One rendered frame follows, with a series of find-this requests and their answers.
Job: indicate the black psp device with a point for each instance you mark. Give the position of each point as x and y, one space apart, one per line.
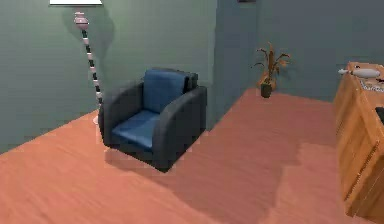
380 114

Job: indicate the black armchair with blue cushions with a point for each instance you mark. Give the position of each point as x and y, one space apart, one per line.
173 126

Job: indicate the orange house plant dark pot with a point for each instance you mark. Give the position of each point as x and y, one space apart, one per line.
271 66

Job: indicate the striped floor lamp white shade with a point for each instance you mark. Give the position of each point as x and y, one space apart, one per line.
89 56

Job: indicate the wooden chest of drawers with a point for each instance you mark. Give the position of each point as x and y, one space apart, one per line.
360 140

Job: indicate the white baseball bat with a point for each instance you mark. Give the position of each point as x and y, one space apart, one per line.
365 72

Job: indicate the white patterned flat object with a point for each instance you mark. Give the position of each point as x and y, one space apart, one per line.
372 86

